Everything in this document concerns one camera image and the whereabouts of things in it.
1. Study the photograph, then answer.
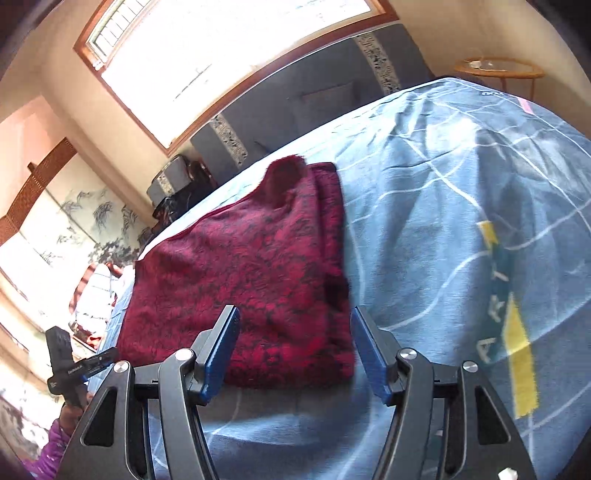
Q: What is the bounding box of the dark red patterned sweater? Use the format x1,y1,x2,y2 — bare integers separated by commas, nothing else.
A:
117,156,355,389

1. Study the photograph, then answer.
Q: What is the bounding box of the pink and orange clothes pile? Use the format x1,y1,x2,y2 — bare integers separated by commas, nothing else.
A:
69,321,103,351

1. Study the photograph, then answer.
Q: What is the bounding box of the dark clothes pile on chair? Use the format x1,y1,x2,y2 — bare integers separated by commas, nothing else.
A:
151,157,217,235

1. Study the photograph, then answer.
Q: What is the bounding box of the person's left hand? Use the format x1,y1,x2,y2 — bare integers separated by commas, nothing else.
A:
58,392,93,436

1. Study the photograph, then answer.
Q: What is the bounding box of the purple patterned sleeve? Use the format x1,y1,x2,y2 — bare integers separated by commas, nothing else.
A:
23,419,71,480

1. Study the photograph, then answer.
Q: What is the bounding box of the white checked cloth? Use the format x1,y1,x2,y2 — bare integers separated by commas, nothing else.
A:
68,262,124,335

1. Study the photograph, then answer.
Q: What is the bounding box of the blue checked bed cover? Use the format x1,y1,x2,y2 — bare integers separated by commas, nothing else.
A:
87,77,591,480

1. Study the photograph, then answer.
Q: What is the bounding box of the painted folding screen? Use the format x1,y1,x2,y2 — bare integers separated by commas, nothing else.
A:
1,139,149,330

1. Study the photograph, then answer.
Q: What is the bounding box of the grey cushioned wooden chair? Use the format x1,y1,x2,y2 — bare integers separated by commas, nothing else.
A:
146,155,191,206

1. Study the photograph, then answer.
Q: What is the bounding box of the dark grey pillow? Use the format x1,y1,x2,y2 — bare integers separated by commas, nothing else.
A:
301,82,356,118

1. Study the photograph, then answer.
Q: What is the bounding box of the dark grey bed headboard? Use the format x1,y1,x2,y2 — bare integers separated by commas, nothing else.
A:
190,24,433,184

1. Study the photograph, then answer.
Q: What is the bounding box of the wooden framed window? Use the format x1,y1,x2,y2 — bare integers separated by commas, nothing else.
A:
73,1,399,154

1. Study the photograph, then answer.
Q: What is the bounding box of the round wooden side table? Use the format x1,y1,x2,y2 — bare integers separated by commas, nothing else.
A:
454,56,546,100

